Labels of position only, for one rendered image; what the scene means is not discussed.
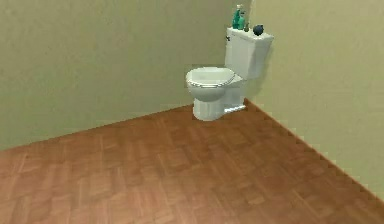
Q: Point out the small olive bottle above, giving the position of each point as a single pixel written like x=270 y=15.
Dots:
x=247 y=27

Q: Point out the white toilet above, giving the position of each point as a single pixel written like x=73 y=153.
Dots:
x=245 y=55

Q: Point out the green spray bottle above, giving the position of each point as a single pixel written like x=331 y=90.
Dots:
x=238 y=19

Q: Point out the dark blue round object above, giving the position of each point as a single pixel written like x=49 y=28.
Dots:
x=258 y=30

